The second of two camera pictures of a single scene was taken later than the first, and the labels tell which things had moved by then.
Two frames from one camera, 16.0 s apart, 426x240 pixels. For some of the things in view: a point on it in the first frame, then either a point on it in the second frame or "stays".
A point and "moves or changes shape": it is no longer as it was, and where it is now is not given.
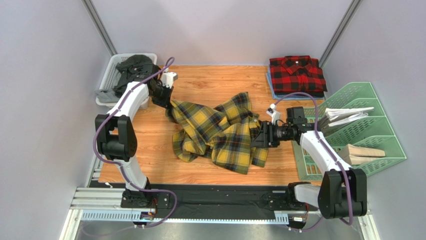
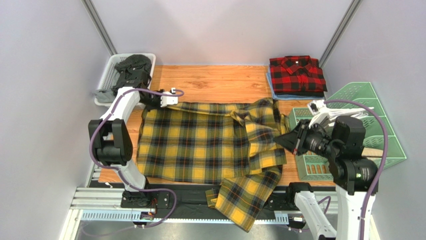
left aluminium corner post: [98, 25] stays
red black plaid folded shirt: [297, 73] stays
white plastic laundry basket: [108, 80] stays
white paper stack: [333, 116] stays
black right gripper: [263, 133] -> [297, 140]
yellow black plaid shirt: [225, 132] moves or changes shape
